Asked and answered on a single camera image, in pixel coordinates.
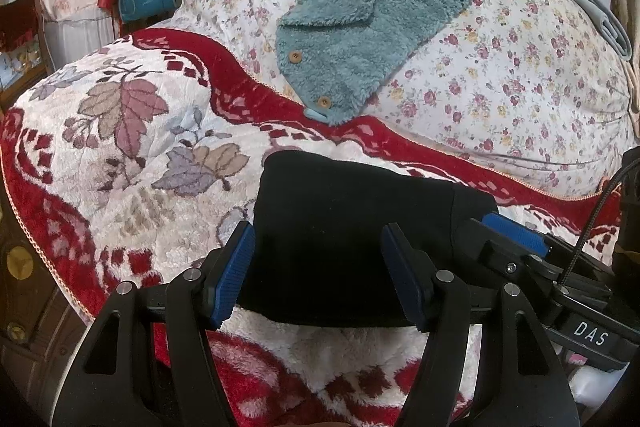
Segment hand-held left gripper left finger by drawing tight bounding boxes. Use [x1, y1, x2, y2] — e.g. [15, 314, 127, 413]
[52, 221, 258, 427]

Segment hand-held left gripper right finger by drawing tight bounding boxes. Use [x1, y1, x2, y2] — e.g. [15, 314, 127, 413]
[380, 223, 581, 427]

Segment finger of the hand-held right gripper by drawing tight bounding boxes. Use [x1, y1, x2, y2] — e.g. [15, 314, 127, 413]
[452, 212, 555, 282]

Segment black pants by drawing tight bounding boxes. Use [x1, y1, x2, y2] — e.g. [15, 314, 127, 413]
[237, 150, 501, 329]

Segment floral rose quilt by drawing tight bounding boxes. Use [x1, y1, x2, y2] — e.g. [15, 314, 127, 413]
[181, 0, 640, 201]

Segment red white leaf blanket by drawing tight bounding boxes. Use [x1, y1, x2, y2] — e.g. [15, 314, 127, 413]
[0, 28, 623, 427]

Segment beige cloth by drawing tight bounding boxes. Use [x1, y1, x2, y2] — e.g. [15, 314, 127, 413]
[622, 54, 640, 140]

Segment grey folded cloth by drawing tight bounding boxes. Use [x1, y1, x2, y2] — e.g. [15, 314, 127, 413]
[560, 0, 634, 58]

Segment teal fleece jacket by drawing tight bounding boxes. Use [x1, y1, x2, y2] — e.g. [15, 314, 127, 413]
[276, 0, 521, 126]

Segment black braided cable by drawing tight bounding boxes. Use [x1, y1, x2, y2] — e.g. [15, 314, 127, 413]
[559, 177, 626, 289]

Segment brown wooden bed frame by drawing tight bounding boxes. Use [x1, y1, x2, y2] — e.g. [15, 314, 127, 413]
[0, 184, 97, 410]

